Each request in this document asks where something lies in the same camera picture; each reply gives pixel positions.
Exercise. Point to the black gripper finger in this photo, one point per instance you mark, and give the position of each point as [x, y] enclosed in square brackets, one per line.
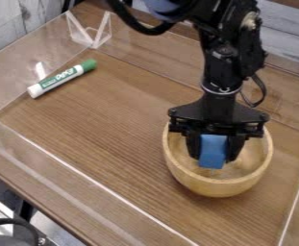
[236, 144]
[195, 144]

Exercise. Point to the green white dry-erase marker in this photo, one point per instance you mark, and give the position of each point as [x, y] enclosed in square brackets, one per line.
[61, 78]

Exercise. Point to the blue rectangular block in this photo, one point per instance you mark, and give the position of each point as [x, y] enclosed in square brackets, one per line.
[213, 151]

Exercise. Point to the brown wooden bowl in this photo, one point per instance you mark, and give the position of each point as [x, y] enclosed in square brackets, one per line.
[235, 179]

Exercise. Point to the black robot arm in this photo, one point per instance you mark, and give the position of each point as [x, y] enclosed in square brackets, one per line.
[229, 30]

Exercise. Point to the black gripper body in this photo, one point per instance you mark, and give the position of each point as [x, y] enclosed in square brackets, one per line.
[216, 115]

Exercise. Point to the black metal base bracket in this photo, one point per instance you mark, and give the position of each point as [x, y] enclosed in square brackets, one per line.
[37, 239]

